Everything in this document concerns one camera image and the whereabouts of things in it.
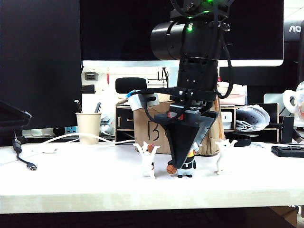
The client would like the black monitor screen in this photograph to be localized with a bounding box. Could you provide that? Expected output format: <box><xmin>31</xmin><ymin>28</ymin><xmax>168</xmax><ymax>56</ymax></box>
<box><xmin>0</xmin><ymin>0</ymin><xmax>83</xmax><ymax>147</ymax></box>

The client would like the curled paper stack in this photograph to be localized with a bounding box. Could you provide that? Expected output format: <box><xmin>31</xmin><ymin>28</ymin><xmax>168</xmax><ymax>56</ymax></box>
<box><xmin>235</xmin><ymin>104</ymin><xmax>271</xmax><ymax>133</ymax></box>

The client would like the black AOC monitor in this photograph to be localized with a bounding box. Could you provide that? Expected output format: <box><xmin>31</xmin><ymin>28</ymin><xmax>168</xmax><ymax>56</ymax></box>
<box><xmin>283</xmin><ymin>20</ymin><xmax>304</xmax><ymax>80</ymax></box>

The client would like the white cable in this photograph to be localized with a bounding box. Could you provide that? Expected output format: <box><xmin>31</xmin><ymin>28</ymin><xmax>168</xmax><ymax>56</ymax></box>
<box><xmin>32</xmin><ymin>133</ymin><xmax>135</xmax><ymax>153</ymax></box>

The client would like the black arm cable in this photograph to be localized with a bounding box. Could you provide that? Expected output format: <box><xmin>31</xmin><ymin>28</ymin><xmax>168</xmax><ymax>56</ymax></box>
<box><xmin>212</xmin><ymin>14</ymin><xmax>235</xmax><ymax>100</ymax></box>

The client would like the black round band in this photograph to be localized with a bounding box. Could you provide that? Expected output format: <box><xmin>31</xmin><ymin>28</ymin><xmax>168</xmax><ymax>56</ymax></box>
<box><xmin>234</xmin><ymin>134</ymin><xmax>251</xmax><ymax>147</ymax></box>

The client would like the black wire rack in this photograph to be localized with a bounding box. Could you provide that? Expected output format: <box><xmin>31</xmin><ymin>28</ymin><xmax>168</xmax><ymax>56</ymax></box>
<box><xmin>147</xmin><ymin>78</ymin><xmax>169</xmax><ymax>89</ymax></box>

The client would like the white teapot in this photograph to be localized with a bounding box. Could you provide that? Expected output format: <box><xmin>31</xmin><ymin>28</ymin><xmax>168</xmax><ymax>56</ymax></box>
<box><xmin>282</xmin><ymin>80</ymin><xmax>304</xmax><ymax>128</ymax></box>

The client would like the cardboard box marked BOX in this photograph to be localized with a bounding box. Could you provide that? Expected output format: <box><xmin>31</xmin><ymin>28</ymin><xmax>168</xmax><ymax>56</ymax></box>
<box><xmin>116</xmin><ymin>92</ymin><xmax>226</xmax><ymax>156</ymax></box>

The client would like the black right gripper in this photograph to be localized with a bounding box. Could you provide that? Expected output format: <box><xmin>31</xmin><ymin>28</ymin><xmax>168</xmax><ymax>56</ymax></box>
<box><xmin>154</xmin><ymin>86</ymin><xmax>219</xmax><ymax>169</ymax></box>

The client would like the black flat tray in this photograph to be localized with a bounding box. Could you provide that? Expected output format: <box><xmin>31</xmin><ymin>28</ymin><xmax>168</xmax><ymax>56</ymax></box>
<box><xmin>271</xmin><ymin>145</ymin><xmax>304</xmax><ymax>158</ymax></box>

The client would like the black wooden desk organizer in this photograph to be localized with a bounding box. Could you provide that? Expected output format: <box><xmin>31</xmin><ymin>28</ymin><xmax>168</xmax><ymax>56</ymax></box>
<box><xmin>114</xmin><ymin>103</ymin><xmax>279</xmax><ymax>143</ymax></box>

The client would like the black angular plate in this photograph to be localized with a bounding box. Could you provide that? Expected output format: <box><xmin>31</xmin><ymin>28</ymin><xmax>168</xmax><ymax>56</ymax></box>
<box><xmin>0</xmin><ymin>101</ymin><xmax>32</xmax><ymax>133</ymax></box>

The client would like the beige paper cup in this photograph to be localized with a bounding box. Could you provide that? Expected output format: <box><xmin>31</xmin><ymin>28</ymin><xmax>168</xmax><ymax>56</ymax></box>
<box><xmin>75</xmin><ymin>113</ymin><xmax>102</xmax><ymax>145</ymax></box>

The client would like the small black box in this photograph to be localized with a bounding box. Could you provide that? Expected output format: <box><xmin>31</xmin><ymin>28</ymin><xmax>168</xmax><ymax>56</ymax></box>
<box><xmin>279</xmin><ymin>115</ymin><xmax>295</xmax><ymax>143</ymax></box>

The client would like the pink and white paper pile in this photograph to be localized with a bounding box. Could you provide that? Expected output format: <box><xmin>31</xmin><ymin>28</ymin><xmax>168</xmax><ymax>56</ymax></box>
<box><xmin>217</xmin><ymin>82</ymin><xmax>247</xmax><ymax>106</ymax></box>

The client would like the grey power strip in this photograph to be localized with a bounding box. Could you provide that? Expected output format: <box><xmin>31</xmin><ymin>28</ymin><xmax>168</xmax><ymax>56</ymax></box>
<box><xmin>22</xmin><ymin>125</ymin><xmax>79</xmax><ymax>138</ymax></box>

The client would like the large silver-bezel monitor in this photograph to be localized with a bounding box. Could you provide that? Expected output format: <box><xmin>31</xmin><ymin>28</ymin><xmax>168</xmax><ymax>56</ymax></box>
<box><xmin>79</xmin><ymin>0</ymin><xmax>285</xmax><ymax>68</ymax></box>

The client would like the calico cat doll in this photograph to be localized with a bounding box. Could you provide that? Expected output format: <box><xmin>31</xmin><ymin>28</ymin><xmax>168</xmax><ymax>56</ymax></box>
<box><xmin>133</xmin><ymin>141</ymin><xmax>161</xmax><ymax>179</ymax></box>

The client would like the black chair headrest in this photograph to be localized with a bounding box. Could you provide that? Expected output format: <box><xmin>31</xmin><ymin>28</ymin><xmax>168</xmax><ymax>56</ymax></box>
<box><xmin>115</xmin><ymin>77</ymin><xmax>147</xmax><ymax>95</ymax></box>

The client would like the duck doll with basketball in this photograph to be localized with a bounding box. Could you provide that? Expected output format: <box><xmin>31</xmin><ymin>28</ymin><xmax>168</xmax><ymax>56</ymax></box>
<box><xmin>166</xmin><ymin>142</ymin><xmax>199</xmax><ymax>178</ymax></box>

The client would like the black USB-C cable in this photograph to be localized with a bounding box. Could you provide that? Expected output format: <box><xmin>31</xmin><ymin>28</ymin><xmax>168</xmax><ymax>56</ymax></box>
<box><xmin>12</xmin><ymin>136</ymin><xmax>38</xmax><ymax>171</ymax></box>

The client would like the white cat doll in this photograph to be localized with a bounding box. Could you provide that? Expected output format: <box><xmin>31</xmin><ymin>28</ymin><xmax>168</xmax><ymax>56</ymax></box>
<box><xmin>214</xmin><ymin>139</ymin><xmax>238</xmax><ymax>175</ymax></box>

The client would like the white charger block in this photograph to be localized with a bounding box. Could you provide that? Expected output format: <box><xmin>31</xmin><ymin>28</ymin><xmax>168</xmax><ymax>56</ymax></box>
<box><xmin>221</xmin><ymin>111</ymin><xmax>233</xmax><ymax>124</ymax></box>

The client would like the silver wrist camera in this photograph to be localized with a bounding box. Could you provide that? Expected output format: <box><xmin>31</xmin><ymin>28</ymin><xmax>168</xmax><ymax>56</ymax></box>
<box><xmin>129</xmin><ymin>93</ymin><xmax>160</xmax><ymax>111</ymax></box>

